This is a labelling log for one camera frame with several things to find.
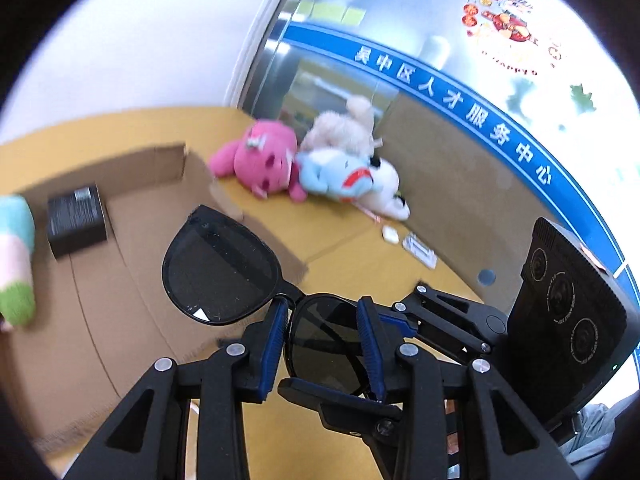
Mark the small white case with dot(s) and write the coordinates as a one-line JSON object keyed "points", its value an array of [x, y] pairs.
{"points": [[390, 235]]}

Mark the white dog plush toy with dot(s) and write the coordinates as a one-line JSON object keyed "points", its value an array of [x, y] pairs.
{"points": [[386, 201]]}

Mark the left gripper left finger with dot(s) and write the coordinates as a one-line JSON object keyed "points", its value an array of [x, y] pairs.
{"points": [[145, 435]]}

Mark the brown cardboard box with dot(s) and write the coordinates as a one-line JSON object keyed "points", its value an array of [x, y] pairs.
{"points": [[102, 315]]}

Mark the black sunglasses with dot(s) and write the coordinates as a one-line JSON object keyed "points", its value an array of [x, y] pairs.
{"points": [[219, 272]]}

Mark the beige plush toy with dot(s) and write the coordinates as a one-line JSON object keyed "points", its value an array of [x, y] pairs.
{"points": [[351, 132]]}

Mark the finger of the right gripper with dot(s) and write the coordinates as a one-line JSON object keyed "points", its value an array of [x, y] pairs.
{"points": [[343, 413]]}

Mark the pink bear plush toy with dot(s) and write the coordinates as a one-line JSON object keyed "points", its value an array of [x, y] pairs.
{"points": [[263, 161]]}

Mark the pastel pig plush toy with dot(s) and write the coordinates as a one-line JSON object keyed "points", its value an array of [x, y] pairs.
{"points": [[17, 246]]}

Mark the light blue plush toy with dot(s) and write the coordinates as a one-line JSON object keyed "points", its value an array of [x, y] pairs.
{"points": [[335, 174]]}

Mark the black camera box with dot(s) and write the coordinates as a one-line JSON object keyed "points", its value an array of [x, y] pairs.
{"points": [[570, 328]]}

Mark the black product box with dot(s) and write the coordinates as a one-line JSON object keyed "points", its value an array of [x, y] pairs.
{"points": [[76, 220]]}

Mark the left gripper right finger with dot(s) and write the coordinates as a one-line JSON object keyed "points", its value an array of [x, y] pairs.
{"points": [[498, 437]]}

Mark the grey sleeve forearm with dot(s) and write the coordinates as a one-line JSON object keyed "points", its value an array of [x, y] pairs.
{"points": [[598, 423]]}

